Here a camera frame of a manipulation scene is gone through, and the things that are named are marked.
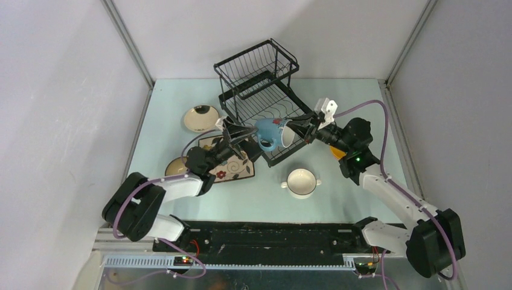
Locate square floral ceramic plate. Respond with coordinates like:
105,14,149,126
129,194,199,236
198,135,255,183

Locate tan bowl with dark rim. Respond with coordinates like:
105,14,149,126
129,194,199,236
164,156,188,176

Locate blue floral mug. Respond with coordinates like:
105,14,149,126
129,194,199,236
254,118,295,152

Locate white two-handled soup cup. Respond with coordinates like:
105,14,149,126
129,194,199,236
280,168,322,199

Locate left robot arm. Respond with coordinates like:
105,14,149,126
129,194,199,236
101,117,261,242

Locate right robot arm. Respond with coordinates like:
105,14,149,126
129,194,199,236
286,113,466,279

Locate yellow plastic bowl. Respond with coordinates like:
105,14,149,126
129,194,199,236
330,146,347,160

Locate round cream plate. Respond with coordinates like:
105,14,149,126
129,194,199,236
183,105,219,132

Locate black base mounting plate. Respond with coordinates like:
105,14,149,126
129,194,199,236
174,221,373,266

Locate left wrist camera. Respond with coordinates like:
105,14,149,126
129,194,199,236
215,117,226,131

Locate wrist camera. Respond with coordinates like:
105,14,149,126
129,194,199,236
215,117,226,131
314,98,338,129

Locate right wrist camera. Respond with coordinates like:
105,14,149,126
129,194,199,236
314,98,338,129

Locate black wire dish rack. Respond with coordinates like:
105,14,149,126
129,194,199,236
213,38,313,168

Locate grey slotted cable duct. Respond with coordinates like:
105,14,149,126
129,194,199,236
103,256,357,271

